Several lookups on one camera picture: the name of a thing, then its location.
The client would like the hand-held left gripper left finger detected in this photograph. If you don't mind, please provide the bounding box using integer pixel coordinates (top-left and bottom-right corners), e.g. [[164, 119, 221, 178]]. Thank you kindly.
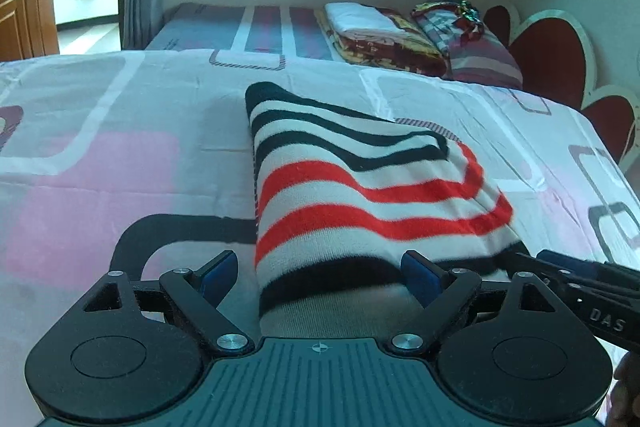
[[80, 250, 256, 356]]

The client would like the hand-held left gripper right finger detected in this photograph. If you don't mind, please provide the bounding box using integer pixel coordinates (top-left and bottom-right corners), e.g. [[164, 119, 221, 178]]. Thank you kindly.
[[401, 250, 557, 353]]

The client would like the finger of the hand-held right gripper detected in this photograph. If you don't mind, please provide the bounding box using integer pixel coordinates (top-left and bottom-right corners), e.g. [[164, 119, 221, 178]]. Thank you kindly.
[[500, 252, 583, 305], [536, 249, 640, 280]]

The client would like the striped knit sweater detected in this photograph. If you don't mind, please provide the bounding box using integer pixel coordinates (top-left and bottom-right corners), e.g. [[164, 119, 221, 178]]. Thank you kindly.
[[244, 82, 534, 344]]

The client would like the person's right hand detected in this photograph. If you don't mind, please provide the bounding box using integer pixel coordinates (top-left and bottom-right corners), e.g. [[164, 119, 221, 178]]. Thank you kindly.
[[606, 351, 640, 427]]

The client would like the pink patterned quilt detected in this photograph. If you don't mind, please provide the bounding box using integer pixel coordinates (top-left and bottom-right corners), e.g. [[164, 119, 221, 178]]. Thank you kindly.
[[0, 48, 640, 427]]

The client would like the red white petal headboard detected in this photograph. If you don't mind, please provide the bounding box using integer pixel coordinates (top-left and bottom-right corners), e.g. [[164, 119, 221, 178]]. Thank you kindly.
[[482, 4, 640, 164]]

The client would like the plaid striped pillow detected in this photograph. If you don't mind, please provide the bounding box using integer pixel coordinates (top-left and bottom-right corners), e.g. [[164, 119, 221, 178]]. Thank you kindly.
[[412, 0, 524, 89]]

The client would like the red patterned folded blanket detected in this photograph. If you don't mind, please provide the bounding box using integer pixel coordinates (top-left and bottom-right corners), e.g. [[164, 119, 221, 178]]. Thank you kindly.
[[315, 7, 449, 78]]

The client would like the grey maroon striped bed sheet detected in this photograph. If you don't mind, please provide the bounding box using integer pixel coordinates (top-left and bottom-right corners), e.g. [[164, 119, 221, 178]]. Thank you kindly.
[[145, 2, 342, 64]]

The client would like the white folded cloth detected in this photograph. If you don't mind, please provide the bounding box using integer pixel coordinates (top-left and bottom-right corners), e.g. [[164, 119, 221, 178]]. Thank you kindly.
[[324, 2, 402, 40]]

